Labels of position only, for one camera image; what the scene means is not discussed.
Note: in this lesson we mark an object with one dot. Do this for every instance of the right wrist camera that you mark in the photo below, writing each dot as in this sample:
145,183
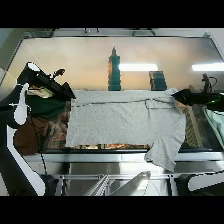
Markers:
206,83

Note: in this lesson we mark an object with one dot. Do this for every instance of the dark green garment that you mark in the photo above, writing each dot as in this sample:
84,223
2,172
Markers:
45,106

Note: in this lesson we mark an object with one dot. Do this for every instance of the cream garment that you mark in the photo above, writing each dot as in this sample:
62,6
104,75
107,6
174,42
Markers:
40,92

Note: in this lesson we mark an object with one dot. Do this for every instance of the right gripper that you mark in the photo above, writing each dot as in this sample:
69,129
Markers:
191,96

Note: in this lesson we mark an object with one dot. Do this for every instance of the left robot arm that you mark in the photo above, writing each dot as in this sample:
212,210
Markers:
11,156

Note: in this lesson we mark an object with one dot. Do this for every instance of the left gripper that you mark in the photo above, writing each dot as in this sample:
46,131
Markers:
56,87

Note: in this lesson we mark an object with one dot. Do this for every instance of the grey T-shirt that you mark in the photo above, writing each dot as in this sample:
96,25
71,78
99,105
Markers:
123,123

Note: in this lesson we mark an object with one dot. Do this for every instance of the pale green garment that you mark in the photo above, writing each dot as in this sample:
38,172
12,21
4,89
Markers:
216,125

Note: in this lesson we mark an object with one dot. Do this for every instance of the silver frame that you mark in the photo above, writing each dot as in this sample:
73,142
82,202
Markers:
133,157

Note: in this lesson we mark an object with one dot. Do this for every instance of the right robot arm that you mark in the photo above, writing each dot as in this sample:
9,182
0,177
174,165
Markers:
210,181

